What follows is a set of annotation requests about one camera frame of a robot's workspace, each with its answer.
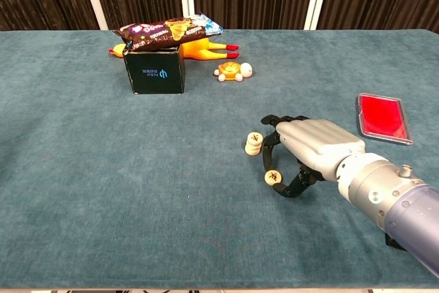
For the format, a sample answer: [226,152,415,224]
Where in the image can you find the brown snack bag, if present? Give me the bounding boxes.
[112,13,224,52]

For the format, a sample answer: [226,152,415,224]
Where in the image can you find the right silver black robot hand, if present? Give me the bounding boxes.
[260,114,366,199]

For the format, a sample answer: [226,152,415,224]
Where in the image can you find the cream chess piece black character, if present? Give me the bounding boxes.
[264,169,284,187]

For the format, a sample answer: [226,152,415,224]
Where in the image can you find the teal table cloth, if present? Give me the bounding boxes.
[0,28,439,290]

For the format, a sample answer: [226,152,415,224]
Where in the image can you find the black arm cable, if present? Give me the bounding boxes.
[384,233,407,251]

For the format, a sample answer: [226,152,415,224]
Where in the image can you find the black cardboard box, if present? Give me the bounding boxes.
[122,45,187,95]

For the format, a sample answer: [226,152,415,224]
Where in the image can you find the red card in clear case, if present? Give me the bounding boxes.
[356,93,414,145]

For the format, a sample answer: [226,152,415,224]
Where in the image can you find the yellow rubber chicken toy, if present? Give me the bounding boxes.
[108,38,240,62]

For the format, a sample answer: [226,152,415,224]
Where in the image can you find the orange turtle toy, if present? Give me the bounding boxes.
[213,61,254,83]

